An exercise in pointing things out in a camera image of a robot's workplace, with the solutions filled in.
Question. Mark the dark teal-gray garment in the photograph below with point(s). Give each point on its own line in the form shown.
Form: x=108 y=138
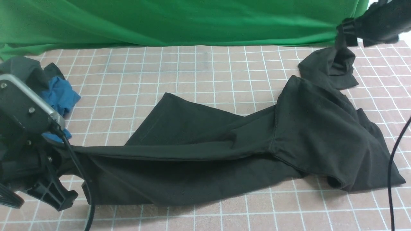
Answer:
x=30 y=72

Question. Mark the green backdrop cloth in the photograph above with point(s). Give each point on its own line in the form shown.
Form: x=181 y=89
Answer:
x=32 y=27

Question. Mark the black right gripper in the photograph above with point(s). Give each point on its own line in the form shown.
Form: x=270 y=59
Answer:
x=381 y=23

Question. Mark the blue garment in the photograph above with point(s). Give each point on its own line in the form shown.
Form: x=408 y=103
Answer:
x=60 y=96

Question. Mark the dark gray long-sleeve top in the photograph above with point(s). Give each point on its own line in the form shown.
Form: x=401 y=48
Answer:
x=185 y=153

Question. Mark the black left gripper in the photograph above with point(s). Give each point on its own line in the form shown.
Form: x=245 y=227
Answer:
x=28 y=165

